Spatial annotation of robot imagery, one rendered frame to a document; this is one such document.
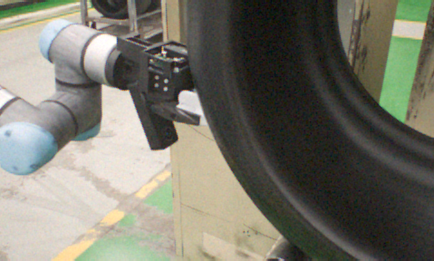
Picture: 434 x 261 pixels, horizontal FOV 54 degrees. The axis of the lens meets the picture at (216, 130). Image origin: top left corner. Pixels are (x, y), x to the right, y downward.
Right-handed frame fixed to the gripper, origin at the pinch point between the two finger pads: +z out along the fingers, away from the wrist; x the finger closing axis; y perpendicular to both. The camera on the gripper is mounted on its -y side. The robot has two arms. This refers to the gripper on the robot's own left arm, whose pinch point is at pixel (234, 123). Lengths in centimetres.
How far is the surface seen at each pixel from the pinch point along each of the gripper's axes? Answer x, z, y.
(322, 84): 15.2, 6.2, 2.9
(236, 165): -11.6, 6.6, 2.6
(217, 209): 49, -25, -63
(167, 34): 49, -50, -12
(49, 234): 41, -103, -116
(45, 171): 74, -147, -122
